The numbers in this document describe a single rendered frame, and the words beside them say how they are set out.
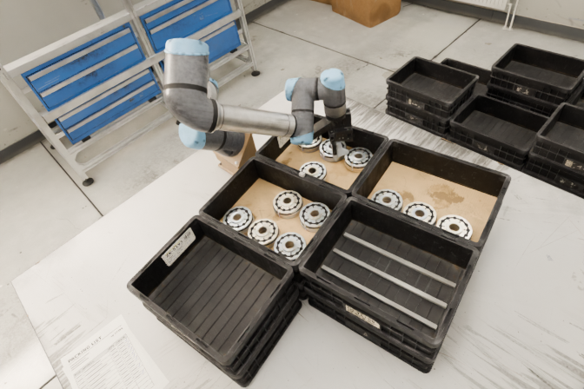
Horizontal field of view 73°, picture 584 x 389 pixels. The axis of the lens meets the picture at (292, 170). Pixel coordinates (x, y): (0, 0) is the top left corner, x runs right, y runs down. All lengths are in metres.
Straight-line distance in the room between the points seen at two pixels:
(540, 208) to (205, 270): 1.16
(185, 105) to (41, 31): 2.69
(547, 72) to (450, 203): 1.46
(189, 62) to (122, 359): 0.92
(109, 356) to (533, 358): 1.23
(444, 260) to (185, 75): 0.89
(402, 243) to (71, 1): 3.14
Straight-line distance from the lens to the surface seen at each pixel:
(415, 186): 1.41
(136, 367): 1.41
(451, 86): 2.46
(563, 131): 2.29
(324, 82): 1.26
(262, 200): 1.41
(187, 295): 1.29
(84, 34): 2.84
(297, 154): 1.54
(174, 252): 1.31
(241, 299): 1.23
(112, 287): 1.59
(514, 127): 2.42
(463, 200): 1.40
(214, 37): 3.30
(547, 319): 1.40
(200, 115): 1.08
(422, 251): 1.26
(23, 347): 2.64
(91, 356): 1.50
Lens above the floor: 1.89
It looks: 46 degrees down
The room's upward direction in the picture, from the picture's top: 12 degrees counter-clockwise
